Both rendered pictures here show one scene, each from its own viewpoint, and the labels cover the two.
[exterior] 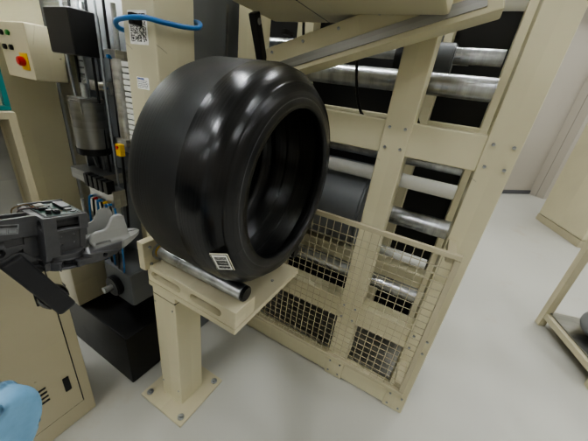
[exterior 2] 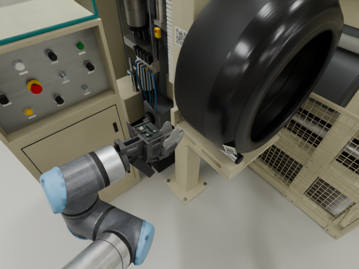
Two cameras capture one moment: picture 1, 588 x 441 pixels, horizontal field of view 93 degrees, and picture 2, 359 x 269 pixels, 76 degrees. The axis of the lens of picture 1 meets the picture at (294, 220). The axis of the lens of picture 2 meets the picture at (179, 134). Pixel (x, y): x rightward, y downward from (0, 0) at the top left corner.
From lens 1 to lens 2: 26 cm
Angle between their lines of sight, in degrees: 30
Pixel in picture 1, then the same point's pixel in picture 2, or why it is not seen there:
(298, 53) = not seen: outside the picture
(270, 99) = (290, 42)
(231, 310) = (228, 167)
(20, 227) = (137, 145)
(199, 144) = (227, 82)
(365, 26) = not seen: outside the picture
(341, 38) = not seen: outside the picture
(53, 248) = (150, 153)
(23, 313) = (109, 135)
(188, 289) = (201, 146)
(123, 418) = (155, 191)
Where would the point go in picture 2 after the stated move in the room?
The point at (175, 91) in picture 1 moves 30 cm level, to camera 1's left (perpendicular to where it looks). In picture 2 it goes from (212, 29) to (117, 10)
